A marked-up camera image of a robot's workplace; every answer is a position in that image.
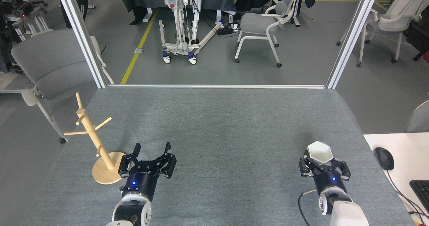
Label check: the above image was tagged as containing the silver frame post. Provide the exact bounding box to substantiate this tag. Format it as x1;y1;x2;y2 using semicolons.
326;0;382;90
54;0;108;89

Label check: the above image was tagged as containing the metal equipment cart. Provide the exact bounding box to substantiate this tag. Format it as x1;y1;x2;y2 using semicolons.
5;1;51;40

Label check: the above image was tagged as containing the grey felt table cover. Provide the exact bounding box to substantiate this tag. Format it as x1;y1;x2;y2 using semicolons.
20;87;416;226

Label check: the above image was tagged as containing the white mesh back chair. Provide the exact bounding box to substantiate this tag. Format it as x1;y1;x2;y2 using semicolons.
336;0;429;68

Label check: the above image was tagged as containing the grey rounded chair back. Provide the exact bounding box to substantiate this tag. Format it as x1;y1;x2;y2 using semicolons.
405;100;429;133

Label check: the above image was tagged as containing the black keyboard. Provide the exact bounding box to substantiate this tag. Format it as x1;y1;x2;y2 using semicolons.
409;180;429;215

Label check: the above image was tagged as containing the white desk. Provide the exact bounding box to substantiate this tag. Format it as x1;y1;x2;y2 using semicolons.
364;132;429;226

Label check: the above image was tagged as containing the black computer mouse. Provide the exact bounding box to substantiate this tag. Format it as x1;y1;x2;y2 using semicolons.
373;147;394;170

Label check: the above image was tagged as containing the black mouse cable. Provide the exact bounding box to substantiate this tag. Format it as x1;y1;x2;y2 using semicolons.
385;169;429;220

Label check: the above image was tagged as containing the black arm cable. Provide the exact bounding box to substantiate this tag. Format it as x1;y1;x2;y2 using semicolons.
298;188;318;226

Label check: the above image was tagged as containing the white hexagonal cup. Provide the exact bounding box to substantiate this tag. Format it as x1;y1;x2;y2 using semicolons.
307;141;334;164

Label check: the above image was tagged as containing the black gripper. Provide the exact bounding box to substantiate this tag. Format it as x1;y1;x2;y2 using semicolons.
299;156;351;196
117;142;177;201

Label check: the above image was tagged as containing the large grey upholstered chair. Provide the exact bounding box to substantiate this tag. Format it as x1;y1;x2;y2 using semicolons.
11;29;114;144

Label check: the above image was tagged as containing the white stand on wheels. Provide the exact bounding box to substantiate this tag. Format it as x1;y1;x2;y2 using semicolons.
152;0;223;65

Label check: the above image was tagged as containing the grey office chair white frame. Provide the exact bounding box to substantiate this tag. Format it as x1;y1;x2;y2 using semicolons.
235;0;305;68

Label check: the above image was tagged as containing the silver frame rail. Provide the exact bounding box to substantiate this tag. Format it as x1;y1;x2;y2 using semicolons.
107;84;326;89

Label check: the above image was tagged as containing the wooden cup rack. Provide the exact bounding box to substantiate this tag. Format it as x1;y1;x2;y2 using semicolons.
63;92;130;185

